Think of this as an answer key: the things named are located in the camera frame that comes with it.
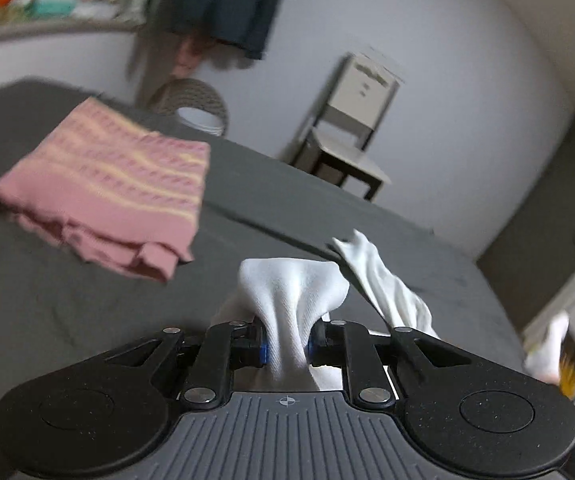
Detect white sweatshirt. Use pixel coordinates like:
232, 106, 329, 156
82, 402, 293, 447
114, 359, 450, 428
210, 227, 572, 394

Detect grey bumpy round stool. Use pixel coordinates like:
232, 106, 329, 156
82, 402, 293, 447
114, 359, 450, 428
148, 78, 229, 138

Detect pink hanging garment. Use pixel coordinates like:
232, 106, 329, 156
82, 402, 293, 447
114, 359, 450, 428
170, 32, 216, 80

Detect dark grey bed sheet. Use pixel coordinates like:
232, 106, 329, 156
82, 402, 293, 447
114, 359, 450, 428
0, 79, 523, 479

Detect cream and black wooden chair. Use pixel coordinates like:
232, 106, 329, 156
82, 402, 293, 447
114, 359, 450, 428
289, 53, 400, 202

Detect dark teal hanging jacket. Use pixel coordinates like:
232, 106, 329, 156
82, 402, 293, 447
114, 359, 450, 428
160, 0, 281, 61

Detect pink striped folded sweater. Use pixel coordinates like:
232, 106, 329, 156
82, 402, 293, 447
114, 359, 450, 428
0, 98, 210, 283

